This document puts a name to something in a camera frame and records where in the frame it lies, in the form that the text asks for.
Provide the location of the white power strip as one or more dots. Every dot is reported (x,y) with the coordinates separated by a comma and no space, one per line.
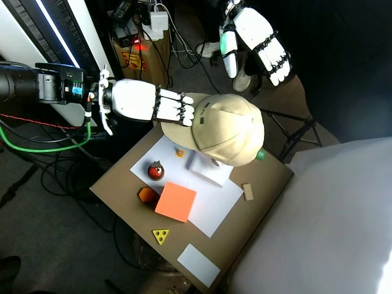
(154,35)

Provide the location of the beige baseball cap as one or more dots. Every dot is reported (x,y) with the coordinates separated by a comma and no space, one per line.
(226,128)

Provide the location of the white power adapter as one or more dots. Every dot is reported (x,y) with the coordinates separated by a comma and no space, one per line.
(159,18)

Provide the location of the person's foot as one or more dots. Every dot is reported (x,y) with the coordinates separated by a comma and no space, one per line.
(242,82)
(208,49)

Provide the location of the white box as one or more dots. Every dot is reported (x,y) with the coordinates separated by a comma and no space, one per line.
(208,171)

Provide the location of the plain wooden block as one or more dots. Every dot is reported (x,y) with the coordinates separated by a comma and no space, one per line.
(248,193)

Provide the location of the white panel black frame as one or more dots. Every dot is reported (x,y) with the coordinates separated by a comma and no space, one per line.
(18,36)

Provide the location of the black tripod legs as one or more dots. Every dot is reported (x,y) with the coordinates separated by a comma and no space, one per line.
(301,127)

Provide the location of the black device red light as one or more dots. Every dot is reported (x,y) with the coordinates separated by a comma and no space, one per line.
(127,35)

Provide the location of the orange hexagon block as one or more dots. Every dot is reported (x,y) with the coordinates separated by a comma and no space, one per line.
(147,194)

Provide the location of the orange square block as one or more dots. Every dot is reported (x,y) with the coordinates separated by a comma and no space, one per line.
(176,202)

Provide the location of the small orange cone tile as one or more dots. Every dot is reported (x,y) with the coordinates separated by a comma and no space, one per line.
(180,153)

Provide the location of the brown cardboard box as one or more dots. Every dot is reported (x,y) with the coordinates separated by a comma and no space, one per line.
(153,58)

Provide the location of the brown cardboard sheet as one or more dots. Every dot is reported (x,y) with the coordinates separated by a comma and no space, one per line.
(122,183)

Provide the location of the green number block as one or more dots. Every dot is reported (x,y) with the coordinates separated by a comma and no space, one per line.
(261,155)

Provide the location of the black electronic device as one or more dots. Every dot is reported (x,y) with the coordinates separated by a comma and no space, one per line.
(125,9)

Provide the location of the large white paper sheet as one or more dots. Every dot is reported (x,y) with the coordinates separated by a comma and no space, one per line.
(214,208)

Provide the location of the small white card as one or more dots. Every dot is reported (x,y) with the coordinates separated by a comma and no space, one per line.
(199,265)

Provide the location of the red apple toy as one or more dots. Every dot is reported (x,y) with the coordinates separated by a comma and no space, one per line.
(154,173)

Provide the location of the yellow triangle cheese block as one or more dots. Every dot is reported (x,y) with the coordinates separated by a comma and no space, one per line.
(155,232)

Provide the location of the white backdrop cloth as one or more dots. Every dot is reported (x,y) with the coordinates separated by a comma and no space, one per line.
(321,214)

